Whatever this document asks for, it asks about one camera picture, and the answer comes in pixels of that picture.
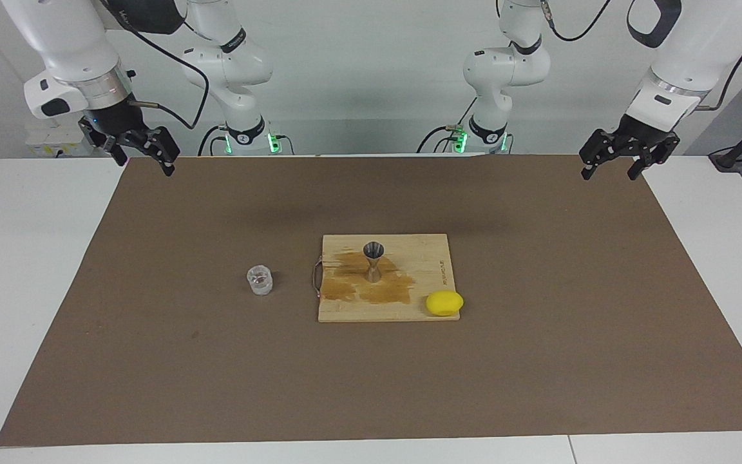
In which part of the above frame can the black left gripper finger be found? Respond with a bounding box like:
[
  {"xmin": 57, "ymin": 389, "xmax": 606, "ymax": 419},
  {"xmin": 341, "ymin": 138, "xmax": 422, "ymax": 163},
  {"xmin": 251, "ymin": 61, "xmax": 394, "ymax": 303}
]
[
  {"xmin": 626, "ymin": 132, "xmax": 681, "ymax": 182},
  {"xmin": 579, "ymin": 128, "xmax": 627, "ymax": 182}
]

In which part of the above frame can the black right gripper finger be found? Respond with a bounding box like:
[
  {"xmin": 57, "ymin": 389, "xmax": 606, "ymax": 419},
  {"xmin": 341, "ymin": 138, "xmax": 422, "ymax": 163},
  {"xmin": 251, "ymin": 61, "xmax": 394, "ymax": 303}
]
[
  {"xmin": 79, "ymin": 122, "xmax": 129, "ymax": 168},
  {"xmin": 128, "ymin": 126, "xmax": 181, "ymax": 177}
]

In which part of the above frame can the clear glass cup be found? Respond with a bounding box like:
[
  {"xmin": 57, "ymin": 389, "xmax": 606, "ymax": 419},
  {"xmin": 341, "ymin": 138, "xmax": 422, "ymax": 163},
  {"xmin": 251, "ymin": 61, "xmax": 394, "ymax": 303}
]
[{"xmin": 246, "ymin": 264, "xmax": 274, "ymax": 296}]

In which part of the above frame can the steel cocktail jigger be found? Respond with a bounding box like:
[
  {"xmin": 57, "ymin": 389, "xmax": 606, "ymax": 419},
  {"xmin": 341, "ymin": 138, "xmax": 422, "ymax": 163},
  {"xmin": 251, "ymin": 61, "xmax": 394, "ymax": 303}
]
[{"xmin": 363, "ymin": 242, "xmax": 385, "ymax": 284}]

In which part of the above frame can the stained wooden cutting board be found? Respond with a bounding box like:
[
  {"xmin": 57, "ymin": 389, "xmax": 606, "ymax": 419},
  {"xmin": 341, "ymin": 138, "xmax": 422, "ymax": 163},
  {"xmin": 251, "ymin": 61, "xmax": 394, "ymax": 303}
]
[{"xmin": 311, "ymin": 234, "xmax": 461, "ymax": 323}]

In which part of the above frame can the yellow lemon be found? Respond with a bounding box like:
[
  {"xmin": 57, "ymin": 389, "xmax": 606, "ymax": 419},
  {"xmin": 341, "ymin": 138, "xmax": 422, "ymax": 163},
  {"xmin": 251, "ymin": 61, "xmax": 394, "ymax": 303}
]
[{"xmin": 426, "ymin": 291, "xmax": 464, "ymax": 316}]

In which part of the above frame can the brown table mat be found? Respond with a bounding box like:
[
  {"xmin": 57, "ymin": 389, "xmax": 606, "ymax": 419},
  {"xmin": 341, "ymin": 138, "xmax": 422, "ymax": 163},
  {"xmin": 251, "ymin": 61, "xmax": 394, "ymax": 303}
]
[{"xmin": 0, "ymin": 155, "xmax": 742, "ymax": 447}]

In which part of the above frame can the black right base cable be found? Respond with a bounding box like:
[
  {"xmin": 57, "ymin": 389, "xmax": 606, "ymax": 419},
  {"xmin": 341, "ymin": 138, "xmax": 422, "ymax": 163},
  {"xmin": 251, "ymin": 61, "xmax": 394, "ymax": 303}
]
[{"xmin": 198, "ymin": 124, "xmax": 227, "ymax": 157}]

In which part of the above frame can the black base cable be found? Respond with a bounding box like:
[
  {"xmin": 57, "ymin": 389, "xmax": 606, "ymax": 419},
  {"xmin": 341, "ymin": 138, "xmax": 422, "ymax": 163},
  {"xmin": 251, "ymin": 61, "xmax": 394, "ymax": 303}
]
[
  {"xmin": 198, "ymin": 124, "xmax": 227, "ymax": 157},
  {"xmin": 416, "ymin": 97, "xmax": 478, "ymax": 154}
]

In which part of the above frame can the white wall power box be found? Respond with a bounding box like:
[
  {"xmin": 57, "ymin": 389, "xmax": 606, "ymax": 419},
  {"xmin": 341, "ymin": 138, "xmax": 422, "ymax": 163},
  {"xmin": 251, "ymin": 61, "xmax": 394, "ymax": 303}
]
[{"xmin": 26, "ymin": 122, "xmax": 98, "ymax": 157}]

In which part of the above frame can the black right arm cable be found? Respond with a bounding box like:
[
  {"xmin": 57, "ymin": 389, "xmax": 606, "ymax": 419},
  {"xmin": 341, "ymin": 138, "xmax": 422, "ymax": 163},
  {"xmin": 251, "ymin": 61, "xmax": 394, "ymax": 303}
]
[{"xmin": 104, "ymin": 6, "xmax": 211, "ymax": 131}]

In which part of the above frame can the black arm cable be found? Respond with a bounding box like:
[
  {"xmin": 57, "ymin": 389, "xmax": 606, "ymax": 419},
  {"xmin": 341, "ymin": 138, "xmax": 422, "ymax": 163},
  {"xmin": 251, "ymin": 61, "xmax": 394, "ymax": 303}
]
[
  {"xmin": 542, "ymin": 0, "xmax": 742, "ymax": 111},
  {"xmin": 104, "ymin": 6, "xmax": 211, "ymax": 131}
]

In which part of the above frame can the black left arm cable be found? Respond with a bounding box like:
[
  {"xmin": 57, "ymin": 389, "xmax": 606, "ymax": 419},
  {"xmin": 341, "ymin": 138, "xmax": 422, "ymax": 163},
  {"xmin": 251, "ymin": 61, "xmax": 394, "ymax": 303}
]
[{"xmin": 542, "ymin": 0, "xmax": 742, "ymax": 111}]

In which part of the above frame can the black left base cable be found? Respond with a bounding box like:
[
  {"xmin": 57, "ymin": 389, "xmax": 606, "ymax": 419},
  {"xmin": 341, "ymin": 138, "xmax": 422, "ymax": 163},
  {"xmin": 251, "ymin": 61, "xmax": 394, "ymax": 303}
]
[{"xmin": 416, "ymin": 97, "xmax": 478, "ymax": 154}]

